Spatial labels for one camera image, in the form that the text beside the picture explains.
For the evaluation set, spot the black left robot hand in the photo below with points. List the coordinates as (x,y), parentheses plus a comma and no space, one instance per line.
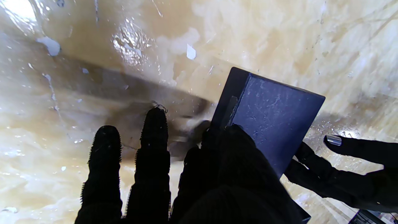
(342,183)

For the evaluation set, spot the black gift box lid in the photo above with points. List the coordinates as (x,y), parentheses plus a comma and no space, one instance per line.
(273,118)

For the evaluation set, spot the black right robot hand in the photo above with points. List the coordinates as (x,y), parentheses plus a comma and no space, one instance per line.
(224,186)

